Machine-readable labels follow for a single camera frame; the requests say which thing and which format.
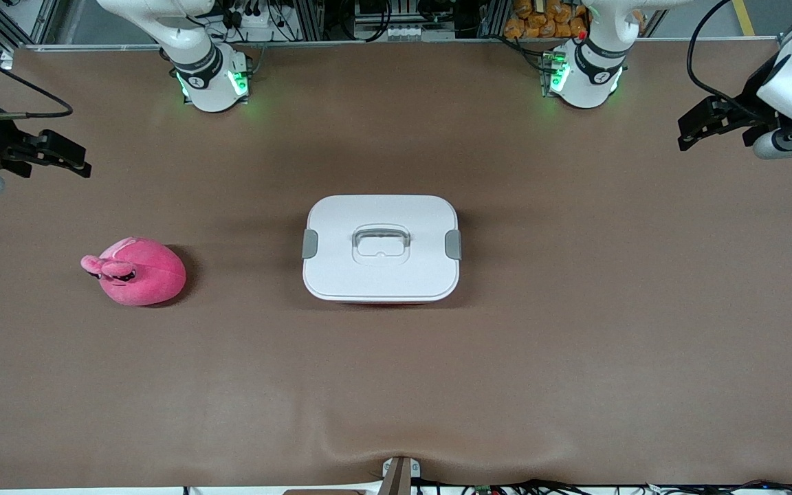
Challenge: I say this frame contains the pink plush toy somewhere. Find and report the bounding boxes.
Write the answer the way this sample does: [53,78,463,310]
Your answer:
[80,237,187,307]

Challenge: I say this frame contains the white box lid with handle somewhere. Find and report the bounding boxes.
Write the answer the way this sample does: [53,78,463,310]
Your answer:
[302,195,462,304]

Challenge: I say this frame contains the orange packaged items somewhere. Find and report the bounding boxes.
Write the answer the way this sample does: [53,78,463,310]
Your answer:
[504,0,591,40]

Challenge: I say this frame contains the white power strip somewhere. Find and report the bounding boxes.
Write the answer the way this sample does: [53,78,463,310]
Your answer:
[225,7,294,43]

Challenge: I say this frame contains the white connector strip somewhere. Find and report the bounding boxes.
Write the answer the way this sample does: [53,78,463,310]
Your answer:
[367,24,425,41]

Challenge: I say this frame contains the brown table mat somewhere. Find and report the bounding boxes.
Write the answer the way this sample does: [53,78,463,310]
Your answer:
[0,38,792,490]

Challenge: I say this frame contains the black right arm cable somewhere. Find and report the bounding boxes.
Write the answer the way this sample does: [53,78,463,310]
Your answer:
[0,38,74,120]

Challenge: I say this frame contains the aluminium frame post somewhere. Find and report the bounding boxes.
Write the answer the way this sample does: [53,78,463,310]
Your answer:
[0,0,61,50]

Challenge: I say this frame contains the metal table clamp bracket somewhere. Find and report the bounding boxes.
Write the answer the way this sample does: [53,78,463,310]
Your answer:
[380,456,421,495]

